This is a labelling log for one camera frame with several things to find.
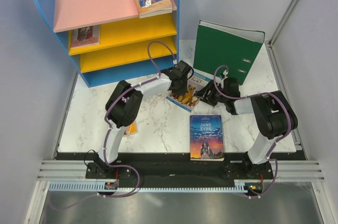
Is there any aluminium frame rail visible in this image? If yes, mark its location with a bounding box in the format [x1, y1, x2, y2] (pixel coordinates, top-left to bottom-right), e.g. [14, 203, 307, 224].
[268, 0, 317, 48]

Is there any red 13-Storey Treehouse book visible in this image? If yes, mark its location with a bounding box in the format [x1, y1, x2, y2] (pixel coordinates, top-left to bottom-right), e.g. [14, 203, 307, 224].
[139, 7, 177, 18]

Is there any Roald Dahl Charlie book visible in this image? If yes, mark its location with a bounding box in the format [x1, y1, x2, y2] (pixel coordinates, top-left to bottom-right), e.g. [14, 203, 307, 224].
[123, 121, 137, 136]

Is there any Jane Eyre blue book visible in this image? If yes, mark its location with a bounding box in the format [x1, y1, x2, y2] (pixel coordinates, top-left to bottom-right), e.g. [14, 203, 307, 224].
[190, 115, 224, 161]

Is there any green lever arch file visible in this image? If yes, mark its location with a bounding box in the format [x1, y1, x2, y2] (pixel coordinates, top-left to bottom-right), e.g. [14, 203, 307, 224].
[193, 20, 265, 85]

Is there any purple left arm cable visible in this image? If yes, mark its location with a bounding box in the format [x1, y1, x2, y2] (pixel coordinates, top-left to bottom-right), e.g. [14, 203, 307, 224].
[49, 41, 177, 211]

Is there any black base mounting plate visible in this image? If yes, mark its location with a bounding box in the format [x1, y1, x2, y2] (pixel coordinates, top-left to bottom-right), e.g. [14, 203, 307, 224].
[57, 151, 273, 189]

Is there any blue yellow pink bookshelf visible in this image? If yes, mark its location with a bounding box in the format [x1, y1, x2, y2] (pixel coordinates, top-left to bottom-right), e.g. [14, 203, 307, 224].
[34, 0, 180, 87]

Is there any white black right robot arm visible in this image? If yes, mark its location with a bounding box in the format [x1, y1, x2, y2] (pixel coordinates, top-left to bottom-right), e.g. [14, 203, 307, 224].
[195, 78, 298, 179]

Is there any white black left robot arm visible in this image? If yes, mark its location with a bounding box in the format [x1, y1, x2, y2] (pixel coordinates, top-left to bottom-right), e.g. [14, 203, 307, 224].
[97, 61, 194, 178]

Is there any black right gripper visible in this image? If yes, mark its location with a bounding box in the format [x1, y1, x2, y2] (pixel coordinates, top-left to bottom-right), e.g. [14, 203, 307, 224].
[193, 79, 228, 107]

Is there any dogs Bark picture book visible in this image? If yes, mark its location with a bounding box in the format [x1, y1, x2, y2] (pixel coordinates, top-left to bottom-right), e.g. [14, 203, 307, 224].
[166, 72, 211, 112]

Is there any pink book on shelf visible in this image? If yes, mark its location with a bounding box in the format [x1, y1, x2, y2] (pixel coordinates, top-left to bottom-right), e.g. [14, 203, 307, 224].
[70, 25, 100, 49]

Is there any light blue cable duct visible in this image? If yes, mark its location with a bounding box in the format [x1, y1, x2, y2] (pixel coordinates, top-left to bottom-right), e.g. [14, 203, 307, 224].
[49, 181, 248, 193]

